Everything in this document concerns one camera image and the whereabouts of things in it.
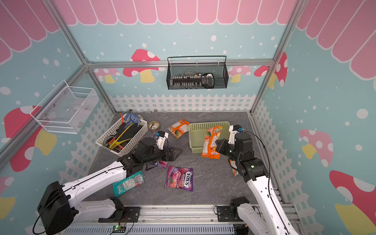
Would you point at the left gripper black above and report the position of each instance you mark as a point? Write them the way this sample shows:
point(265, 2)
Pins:
point(172, 157)

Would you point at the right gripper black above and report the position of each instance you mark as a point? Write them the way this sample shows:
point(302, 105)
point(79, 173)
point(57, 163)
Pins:
point(221, 147)

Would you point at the small purple berries candy bag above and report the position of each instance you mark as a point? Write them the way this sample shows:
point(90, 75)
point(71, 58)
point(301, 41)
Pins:
point(160, 164)

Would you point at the orange Fox's candy bag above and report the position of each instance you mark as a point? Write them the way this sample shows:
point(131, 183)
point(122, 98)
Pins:
point(209, 148)

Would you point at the large purple Fox's candy bag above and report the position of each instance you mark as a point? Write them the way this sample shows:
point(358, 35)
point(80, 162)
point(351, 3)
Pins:
point(179, 178)

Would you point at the light green perforated basket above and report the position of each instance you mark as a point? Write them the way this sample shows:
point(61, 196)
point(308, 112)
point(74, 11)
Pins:
point(197, 133)

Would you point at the teal candy bag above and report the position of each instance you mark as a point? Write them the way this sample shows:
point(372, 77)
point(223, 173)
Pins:
point(127, 184)

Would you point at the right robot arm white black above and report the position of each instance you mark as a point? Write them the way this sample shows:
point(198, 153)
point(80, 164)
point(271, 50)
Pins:
point(257, 177)

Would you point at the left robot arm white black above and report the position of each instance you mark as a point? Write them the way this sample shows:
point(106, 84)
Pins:
point(64, 204)

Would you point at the white perforated plastic basket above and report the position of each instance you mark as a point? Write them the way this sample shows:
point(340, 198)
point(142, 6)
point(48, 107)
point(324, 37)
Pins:
point(105, 139)

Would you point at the electronics in mesh basket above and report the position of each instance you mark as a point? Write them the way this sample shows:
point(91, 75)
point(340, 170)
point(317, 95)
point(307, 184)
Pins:
point(196, 81)

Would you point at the clear packing tape roll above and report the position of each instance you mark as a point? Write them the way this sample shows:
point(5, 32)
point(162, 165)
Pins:
point(154, 126)

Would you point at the black rubber work glove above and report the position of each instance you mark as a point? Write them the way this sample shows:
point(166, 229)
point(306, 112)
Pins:
point(125, 133)

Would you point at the blue dotted knit glove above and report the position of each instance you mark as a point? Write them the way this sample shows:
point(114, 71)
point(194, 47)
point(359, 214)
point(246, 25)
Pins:
point(131, 119)

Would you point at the green lit circuit board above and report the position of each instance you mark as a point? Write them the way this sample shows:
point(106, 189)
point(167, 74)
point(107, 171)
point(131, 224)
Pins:
point(119, 229)

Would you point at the orange snack bag by wall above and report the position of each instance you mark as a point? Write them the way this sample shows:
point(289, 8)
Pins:
point(234, 168)

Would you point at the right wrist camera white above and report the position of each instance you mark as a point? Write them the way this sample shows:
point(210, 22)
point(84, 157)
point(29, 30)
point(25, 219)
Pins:
point(233, 130)

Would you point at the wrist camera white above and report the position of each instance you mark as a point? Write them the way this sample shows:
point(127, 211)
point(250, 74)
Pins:
point(161, 139)
point(233, 130)

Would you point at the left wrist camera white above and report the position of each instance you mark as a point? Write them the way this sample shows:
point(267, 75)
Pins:
point(161, 139)

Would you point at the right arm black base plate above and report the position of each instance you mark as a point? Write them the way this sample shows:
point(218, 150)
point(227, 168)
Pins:
point(226, 214)

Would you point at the aluminium front rail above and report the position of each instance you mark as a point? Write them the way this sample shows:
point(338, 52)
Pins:
point(185, 214)

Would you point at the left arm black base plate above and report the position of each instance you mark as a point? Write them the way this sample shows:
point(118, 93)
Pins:
point(123, 215)

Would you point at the black wire mesh wall basket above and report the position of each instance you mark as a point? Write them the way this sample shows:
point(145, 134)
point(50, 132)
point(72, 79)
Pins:
point(197, 72)

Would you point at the white wire wall basket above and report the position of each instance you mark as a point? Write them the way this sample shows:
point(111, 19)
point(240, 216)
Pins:
point(65, 109)

